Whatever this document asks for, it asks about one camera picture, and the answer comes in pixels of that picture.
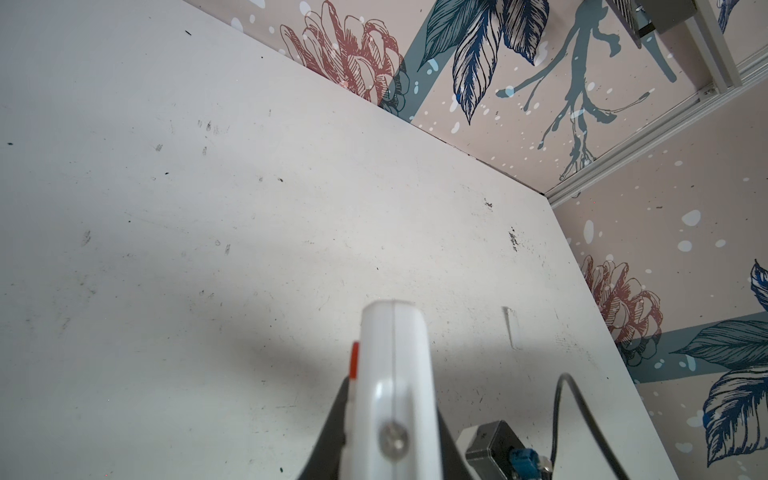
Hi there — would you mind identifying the white remote control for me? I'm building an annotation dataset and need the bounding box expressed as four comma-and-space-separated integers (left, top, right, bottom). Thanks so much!
339, 300, 443, 479

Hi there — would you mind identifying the horizontal aluminium frame bar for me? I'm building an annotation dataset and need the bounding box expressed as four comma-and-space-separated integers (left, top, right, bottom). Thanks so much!
545, 46, 767, 208

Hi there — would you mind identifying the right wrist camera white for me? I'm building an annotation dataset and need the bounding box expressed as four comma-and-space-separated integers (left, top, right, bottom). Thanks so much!
456, 420, 553, 480

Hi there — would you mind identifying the right camera black cable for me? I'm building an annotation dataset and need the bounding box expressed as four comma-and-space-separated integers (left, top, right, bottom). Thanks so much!
548, 372, 631, 480

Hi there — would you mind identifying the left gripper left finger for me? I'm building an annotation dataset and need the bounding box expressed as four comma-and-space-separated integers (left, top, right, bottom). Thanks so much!
298, 377, 350, 480

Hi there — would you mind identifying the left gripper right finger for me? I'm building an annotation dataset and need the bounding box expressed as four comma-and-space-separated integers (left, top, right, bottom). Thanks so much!
437, 411, 473, 480

